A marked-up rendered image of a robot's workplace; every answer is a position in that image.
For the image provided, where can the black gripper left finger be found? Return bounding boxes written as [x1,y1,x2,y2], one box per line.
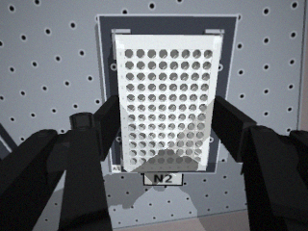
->
[0,95,121,231]

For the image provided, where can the white perforated plate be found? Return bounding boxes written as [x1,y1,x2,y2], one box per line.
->
[115,35,221,172]

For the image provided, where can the grey flat base plate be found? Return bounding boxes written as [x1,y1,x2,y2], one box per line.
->
[0,0,308,231]

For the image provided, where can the white name plate with black frame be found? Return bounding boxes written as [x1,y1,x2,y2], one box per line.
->
[142,173,184,186]

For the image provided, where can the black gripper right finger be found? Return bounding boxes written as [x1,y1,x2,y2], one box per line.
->
[211,95,308,231]

